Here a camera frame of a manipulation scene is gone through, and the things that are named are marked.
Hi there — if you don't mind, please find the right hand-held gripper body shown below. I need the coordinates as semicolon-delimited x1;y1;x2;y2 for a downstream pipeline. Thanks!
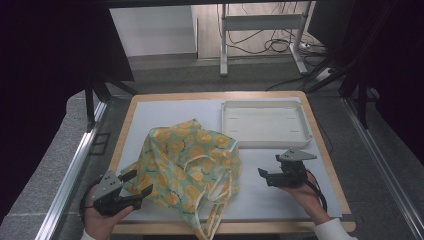
274;148;318;188

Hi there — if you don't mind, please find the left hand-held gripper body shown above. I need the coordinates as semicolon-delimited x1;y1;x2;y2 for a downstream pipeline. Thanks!
91;169;135;217

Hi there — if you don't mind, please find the orange patterned fabric tote bag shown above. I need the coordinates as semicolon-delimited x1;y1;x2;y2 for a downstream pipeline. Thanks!
119;118;243;240

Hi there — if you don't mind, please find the person's left hand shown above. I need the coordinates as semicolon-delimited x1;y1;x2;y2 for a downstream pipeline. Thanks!
83;184;135;240

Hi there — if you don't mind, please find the person's right hand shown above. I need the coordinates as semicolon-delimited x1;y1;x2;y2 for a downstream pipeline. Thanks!
279;171;332;226

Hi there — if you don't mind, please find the white table mat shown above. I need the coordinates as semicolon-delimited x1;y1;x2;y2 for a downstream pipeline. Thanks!
114;97;344;223

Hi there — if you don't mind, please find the white plastic tray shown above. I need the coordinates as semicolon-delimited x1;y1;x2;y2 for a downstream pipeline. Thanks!
220;99;314;150

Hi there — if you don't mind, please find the wooden table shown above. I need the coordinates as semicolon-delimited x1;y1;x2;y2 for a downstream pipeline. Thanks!
108;90;357;235

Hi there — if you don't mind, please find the black metal stand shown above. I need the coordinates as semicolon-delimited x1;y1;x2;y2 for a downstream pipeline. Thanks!
303;54;372;130
84;75;140;132

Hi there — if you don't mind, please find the white power strip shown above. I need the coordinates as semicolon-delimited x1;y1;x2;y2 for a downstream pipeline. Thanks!
314;67;335;83

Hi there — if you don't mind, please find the black curtain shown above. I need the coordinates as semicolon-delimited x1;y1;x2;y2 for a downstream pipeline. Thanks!
307;0;424;165
0;0;136;225

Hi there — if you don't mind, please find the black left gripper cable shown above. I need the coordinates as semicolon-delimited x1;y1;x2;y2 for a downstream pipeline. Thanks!
78;175;105;222

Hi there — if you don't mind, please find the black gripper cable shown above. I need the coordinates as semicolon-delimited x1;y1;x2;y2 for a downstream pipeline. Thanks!
78;175;105;222
304;169;330;214

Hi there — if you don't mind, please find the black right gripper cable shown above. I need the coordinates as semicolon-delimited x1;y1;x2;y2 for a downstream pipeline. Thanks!
304;169;330;214

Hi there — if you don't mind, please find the aluminium rail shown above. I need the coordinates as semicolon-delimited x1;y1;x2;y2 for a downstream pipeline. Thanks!
34;99;110;240
341;95;424;240

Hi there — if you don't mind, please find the tangle of black floor cables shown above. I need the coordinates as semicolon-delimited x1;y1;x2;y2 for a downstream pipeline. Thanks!
216;2;330;57

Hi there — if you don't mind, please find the white metal desk frame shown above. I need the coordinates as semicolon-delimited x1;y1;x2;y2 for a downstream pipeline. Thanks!
218;1;315;77

